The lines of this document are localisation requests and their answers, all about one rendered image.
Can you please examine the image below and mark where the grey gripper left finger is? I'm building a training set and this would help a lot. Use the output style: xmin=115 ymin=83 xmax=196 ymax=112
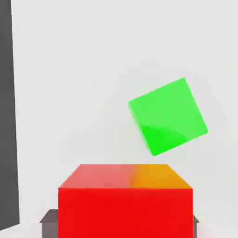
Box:
xmin=39 ymin=209 xmax=59 ymax=238

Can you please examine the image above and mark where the small green cube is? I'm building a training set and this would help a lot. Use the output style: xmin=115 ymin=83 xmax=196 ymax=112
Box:
xmin=127 ymin=77 xmax=209 ymax=157

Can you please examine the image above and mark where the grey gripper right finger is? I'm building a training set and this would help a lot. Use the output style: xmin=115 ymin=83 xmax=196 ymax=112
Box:
xmin=192 ymin=214 xmax=200 ymax=238

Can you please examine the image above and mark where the small red cube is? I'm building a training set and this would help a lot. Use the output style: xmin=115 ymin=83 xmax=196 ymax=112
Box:
xmin=58 ymin=164 xmax=194 ymax=238

